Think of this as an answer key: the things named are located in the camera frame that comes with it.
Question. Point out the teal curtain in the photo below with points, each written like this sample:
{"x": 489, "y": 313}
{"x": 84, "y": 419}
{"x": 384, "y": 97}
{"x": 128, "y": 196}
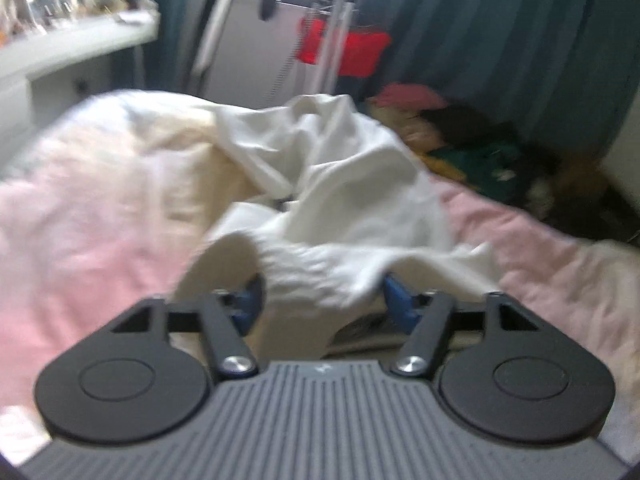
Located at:
{"x": 564, "y": 71}

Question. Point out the white dressing desk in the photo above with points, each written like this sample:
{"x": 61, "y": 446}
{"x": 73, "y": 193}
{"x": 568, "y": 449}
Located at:
{"x": 44, "y": 75}

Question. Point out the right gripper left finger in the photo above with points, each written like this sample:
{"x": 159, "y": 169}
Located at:
{"x": 227, "y": 316}

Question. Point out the pink bed quilt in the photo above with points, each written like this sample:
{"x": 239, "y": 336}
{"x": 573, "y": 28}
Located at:
{"x": 114, "y": 201}

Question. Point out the red cloth on rack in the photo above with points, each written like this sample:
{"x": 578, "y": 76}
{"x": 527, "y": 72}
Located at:
{"x": 362, "y": 52}

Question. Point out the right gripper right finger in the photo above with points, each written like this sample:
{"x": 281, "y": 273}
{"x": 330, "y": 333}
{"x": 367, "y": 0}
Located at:
{"x": 426, "y": 319}

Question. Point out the pile of coloured clothes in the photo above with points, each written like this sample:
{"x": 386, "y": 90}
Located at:
{"x": 568, "y": 191}

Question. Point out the metal drying rack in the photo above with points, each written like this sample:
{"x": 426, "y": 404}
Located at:
{"x": 331, "y": 46}

